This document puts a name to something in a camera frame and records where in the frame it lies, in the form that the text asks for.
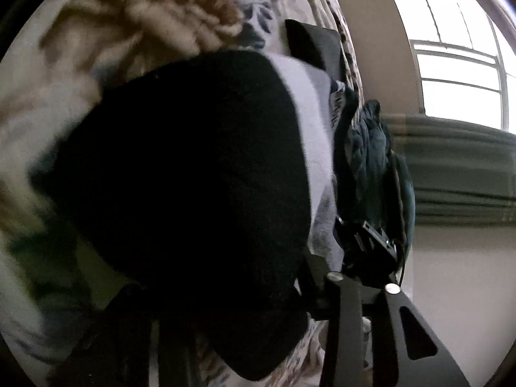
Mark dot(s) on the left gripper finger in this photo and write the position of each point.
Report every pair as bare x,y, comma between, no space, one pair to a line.
405,350

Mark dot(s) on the black white grey garment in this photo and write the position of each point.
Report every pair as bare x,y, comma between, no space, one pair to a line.
209,183

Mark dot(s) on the dark teal garment pile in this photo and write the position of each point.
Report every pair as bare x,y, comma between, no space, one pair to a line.
375,192

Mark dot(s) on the grey green curtain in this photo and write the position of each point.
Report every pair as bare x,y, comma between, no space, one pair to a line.
463,173

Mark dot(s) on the black folded cloth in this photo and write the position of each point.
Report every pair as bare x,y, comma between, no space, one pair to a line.
316,46

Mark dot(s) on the bright window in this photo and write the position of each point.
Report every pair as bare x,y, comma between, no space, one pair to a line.
466,67

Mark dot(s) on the floral fleece bed blanket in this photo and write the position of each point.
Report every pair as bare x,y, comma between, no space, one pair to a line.
67,317

